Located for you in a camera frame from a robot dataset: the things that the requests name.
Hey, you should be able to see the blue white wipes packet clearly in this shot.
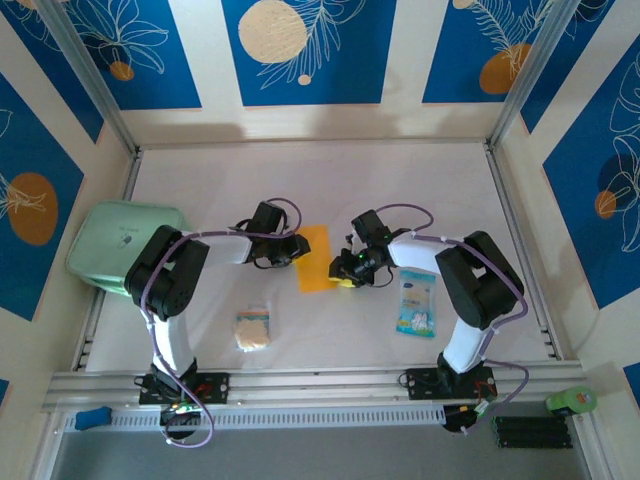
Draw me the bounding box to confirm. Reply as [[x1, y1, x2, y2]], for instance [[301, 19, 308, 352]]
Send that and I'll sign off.
[[395, 269, 438, 341]]

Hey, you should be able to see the mint green zip pouch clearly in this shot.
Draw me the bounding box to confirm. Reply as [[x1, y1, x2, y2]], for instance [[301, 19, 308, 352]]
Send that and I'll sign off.
[[66, 199, 193, 300]]

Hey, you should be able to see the black ribbed rack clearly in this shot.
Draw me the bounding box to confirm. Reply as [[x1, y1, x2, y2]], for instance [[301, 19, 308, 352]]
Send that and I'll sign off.
[[491, 415, 574, 450]]

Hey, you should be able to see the green bottle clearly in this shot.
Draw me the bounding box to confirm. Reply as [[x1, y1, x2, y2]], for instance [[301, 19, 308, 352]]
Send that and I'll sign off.
[[544, 386, 599, 417]]

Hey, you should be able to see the blue bone-shaped sponge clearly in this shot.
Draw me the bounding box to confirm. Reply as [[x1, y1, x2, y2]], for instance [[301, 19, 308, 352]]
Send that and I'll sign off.
[[74, 407, 113, 432]]

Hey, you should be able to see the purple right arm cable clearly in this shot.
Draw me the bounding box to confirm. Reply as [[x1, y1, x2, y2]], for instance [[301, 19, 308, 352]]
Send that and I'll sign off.
[[374, 202, 530, 436]]

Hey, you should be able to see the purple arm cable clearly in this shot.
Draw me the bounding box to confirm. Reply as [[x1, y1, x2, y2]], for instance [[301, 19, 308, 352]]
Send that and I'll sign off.
[[141, 198, 304, 450], [374, 202, 530, 436]]

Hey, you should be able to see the aluminium table edge rail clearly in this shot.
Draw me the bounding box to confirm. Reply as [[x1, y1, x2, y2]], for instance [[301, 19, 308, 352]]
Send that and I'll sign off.
[[41, 361, 595, 415]]

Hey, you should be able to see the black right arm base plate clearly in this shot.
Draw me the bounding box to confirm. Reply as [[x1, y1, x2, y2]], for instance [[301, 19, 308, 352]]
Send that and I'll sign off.
[[405, 367, 498, 402]]

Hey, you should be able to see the grey slotted cable duct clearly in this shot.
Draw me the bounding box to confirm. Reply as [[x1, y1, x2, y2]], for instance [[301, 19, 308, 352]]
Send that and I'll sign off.
[[63, 405, 447, 433]]

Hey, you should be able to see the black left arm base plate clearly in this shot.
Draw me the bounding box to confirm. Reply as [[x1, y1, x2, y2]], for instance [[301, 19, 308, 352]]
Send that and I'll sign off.
[[138, 372, 232, 407]]

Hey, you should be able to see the aluminium side rail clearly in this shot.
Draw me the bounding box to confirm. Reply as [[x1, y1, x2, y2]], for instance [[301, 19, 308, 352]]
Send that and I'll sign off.
[[483, 143, 567, 362], [71, 149, 145, 372]]

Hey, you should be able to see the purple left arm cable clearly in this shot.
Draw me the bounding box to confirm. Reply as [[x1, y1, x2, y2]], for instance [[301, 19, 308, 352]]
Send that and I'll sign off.
[[141, 198, 304, 450]]

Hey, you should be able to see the thin white cable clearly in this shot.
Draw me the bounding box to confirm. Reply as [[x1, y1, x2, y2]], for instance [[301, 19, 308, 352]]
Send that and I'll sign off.
[[559, 304, 609, 359]]

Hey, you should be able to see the aluminium frame post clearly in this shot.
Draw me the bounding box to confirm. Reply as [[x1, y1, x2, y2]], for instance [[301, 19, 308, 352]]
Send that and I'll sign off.
[[37, 0, 142, 157], [486, 0, 584, 150]]

